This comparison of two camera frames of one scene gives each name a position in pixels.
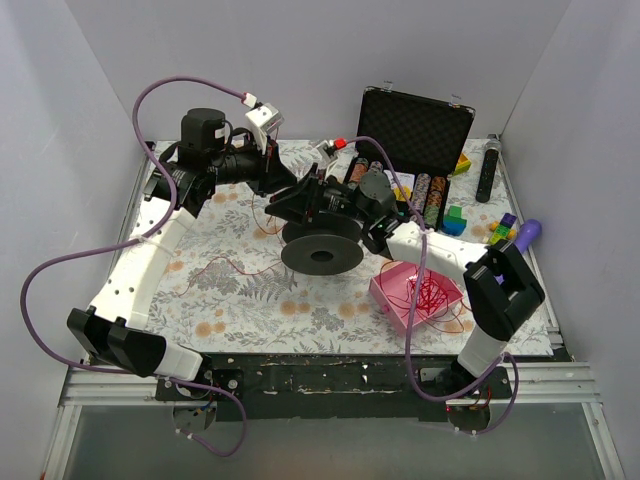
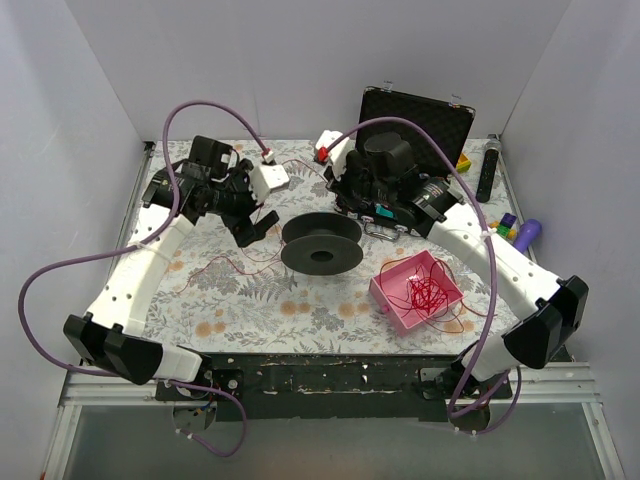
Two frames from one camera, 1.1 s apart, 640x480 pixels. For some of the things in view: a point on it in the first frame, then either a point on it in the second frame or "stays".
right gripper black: (313, 195) → (370, 213)
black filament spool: (323, 246) stays
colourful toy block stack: (503, 229) stays
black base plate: (332, 386) stays
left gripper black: (267, 175) → (245, 220)
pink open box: (395, 290) stays
